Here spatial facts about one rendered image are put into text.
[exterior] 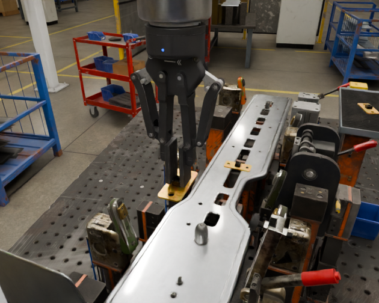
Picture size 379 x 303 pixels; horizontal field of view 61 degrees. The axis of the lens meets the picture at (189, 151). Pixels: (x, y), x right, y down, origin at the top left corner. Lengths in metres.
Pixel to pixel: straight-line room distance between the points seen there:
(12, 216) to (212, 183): 1.94
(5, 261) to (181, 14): 0.30
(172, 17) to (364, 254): 1.09
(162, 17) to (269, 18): 8.05
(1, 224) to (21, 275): 2.30
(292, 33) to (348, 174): 6.55
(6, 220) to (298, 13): 6.57
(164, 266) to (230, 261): 0.14
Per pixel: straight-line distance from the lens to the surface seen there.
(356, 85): 1.39
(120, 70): 3.49
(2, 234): 2.54
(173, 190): 0.50
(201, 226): 0.74
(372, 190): 1.63
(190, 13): 0.38
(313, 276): 0.57
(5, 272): 0.35
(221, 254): 0.75
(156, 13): 0.38
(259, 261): 0.55
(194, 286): 0.69
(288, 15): 7.58
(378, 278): 1.24
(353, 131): 0.99
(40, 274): 0.31
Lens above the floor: 1.55
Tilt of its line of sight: 30 degrees down
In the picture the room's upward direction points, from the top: straight up
